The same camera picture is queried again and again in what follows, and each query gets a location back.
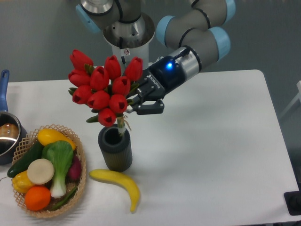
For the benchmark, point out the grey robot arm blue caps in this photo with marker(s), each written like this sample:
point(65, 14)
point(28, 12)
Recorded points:
point(173, 51)

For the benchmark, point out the orange fruit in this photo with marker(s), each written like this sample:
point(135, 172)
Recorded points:
point(37, 198)

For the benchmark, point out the green bean pod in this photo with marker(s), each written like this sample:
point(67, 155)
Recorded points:
point(62, 202)

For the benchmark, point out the black device at table edge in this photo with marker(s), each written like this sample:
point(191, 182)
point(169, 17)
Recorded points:
point(293, 202)

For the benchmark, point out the beige round disc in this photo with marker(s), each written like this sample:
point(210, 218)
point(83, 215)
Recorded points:
point(40, 171)

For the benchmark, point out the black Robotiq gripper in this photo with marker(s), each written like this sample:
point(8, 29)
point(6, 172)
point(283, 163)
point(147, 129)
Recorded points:
point(158, 80)

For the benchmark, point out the blue handled saucepan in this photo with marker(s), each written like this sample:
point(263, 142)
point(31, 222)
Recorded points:
point(11, 130)

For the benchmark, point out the yellow lemon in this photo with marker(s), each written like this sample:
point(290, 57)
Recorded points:
point(21, 182)

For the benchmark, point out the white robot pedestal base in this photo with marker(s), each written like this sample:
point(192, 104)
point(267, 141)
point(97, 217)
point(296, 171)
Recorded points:
point(129, 40)

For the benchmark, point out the yellow squash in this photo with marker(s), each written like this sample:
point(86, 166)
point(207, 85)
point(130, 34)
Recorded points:
point(48, 136)

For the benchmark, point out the white furniture piece at right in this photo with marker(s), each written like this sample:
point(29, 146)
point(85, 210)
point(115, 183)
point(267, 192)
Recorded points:
point(296, 101)

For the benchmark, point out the dark grey ribbed vase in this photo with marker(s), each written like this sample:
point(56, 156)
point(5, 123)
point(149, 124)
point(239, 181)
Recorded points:
point(116, 148)

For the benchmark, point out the woven wicker basket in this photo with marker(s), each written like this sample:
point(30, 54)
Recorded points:
point(75, 186)

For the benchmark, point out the green bok choy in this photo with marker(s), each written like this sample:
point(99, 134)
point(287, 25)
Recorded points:
point(60, 154)

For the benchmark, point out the purple sweet potato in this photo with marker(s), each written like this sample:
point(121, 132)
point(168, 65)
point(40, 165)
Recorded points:
point(74, 171)

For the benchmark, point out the yellow banana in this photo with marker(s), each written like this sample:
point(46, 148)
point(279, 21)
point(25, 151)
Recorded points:
point(120, 179)

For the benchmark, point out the dark green cucumber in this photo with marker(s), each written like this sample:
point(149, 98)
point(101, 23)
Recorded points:
point(34, 153)

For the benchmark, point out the red tulip bouquet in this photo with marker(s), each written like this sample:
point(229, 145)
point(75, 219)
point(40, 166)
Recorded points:
point(105, 89)

